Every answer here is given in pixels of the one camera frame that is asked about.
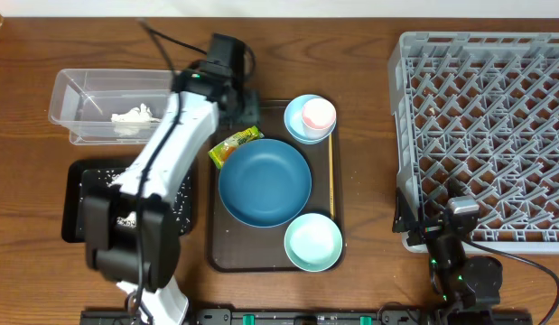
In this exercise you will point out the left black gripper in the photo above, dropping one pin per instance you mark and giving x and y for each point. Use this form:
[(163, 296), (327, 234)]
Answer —
[(253, 114)]

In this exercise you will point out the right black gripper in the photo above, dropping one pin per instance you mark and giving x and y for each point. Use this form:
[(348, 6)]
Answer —
[(405, 219)]

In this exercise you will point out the mint green bowl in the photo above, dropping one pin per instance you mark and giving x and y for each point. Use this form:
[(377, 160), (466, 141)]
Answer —
[(313, 242)]

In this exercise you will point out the white tissue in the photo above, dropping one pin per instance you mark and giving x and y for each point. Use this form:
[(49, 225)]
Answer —
[(133, 121)]

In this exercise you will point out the pink cup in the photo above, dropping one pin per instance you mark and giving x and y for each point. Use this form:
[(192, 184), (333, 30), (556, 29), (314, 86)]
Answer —
[(319, 116)]

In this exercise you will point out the dark blue plate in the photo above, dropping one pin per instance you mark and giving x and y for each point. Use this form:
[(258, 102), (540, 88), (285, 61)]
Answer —
[(265, 183)]

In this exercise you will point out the pile of white rice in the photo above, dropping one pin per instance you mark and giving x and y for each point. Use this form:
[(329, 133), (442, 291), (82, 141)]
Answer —
[(181, 207)]

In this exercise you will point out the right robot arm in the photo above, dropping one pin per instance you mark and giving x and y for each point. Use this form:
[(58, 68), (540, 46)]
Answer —
[(469, 285)]

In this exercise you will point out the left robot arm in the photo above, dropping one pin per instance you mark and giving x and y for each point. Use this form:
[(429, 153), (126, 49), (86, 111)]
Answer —
[(131, 235)]

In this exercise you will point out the grey dishwasher rack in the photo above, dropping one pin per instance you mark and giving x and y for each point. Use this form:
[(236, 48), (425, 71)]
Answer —
[(481, 110)]

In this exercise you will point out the green snack wrapper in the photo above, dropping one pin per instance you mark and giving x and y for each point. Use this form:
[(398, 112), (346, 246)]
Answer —
[(221, 152)]

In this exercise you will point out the light blue bowl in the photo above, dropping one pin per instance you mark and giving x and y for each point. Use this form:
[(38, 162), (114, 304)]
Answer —
[(294, 123)]

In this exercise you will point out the wooden chopstick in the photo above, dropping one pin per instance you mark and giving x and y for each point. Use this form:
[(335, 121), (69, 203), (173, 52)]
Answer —
[(331, 179)]

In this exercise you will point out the clear plastic bin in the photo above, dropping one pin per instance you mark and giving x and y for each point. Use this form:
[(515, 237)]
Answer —
[(87, 80)]

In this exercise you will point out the brown serving tray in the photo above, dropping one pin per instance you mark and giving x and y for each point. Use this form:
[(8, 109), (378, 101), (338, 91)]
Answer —
[(234, 247)]

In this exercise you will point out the black plastic tray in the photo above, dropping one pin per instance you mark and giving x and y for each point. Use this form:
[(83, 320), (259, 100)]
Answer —
[(72, 227)]

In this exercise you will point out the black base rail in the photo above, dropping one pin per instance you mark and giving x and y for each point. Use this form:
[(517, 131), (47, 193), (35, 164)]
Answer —
[(393, 316)]

